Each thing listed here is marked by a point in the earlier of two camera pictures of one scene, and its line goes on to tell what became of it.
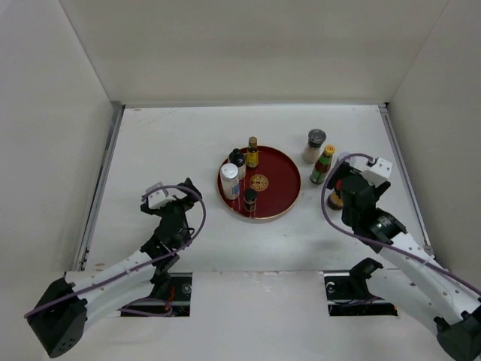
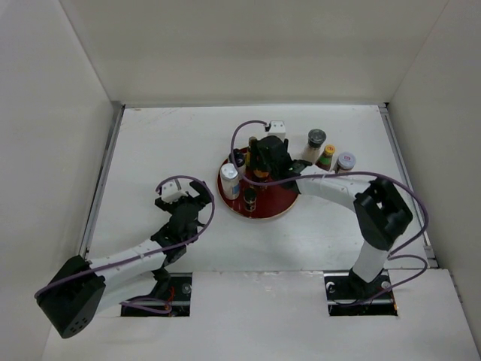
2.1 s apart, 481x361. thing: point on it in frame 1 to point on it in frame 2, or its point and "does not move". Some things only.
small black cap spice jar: [249, 199] does not move
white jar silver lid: [230, 180] does not move
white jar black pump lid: [237, 158] does not move
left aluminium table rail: [96, 194] does not move
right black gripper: [346, 169] to [255, 153]
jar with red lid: [336, 200] to [259, 175]
